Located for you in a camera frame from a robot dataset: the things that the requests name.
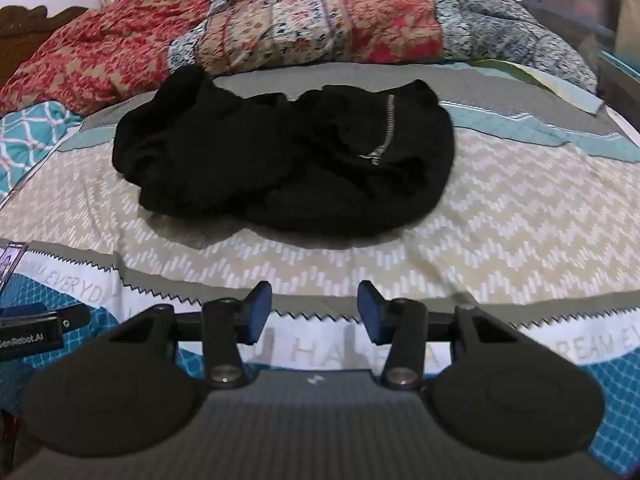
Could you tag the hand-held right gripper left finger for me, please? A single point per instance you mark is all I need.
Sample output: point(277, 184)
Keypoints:
point(260, 312)

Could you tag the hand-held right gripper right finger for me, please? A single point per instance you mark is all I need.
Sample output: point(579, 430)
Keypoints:
point(370, 317)

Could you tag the black pants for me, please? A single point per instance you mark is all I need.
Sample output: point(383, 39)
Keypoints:
point(280, 170)

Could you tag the smartphone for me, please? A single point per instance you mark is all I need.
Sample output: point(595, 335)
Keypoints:
point(10, 266)

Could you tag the patterned bedsheet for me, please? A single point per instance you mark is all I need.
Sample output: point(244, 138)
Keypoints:
point(500, 210)

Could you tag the teal lattice pillow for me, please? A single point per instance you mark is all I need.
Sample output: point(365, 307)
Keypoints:
point(30, 140)

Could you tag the red floral quilt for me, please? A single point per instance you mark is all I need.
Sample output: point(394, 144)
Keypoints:
point(100, 50)

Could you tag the wooden headboard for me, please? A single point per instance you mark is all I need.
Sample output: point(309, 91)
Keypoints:
point(30, 22)

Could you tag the blue grey patterned blanket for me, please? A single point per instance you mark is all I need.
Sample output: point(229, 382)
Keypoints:
point(505, 30)

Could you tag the dark bedside furniture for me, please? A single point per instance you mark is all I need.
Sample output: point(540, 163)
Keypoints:
point(600, 25)

